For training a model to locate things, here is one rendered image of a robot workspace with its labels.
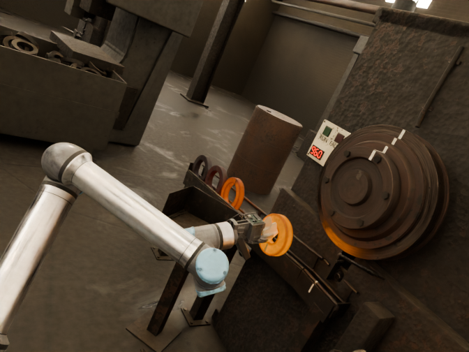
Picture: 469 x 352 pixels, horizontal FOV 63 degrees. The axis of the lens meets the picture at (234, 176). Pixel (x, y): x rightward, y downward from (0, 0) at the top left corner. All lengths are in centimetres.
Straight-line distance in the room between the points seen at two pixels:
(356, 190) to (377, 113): 44
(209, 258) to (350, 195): 54
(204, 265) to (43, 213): 53
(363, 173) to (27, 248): 105
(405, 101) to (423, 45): 21
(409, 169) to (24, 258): 118
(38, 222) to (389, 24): 149
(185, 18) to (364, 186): 271
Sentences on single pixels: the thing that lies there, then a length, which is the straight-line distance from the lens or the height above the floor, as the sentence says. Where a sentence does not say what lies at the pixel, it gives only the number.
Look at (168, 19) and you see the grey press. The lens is 362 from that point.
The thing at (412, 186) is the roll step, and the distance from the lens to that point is 131.
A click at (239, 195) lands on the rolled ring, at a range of 196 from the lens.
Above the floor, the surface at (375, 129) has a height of 131.
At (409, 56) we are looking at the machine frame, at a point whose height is 160.
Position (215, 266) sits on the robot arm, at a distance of 106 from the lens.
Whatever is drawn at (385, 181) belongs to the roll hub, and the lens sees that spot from 129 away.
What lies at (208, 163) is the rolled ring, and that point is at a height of 71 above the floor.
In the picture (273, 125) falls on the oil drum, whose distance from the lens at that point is 418.
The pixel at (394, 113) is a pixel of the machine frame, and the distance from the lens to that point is 162.
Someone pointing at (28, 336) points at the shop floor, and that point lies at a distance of 190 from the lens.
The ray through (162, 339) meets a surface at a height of 1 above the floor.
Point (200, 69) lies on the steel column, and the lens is 814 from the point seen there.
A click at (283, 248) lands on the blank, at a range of 138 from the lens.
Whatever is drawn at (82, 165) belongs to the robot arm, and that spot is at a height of 89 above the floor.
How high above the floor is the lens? 137
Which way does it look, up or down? 17 degrees down
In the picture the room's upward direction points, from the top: 25 degrees clockwise
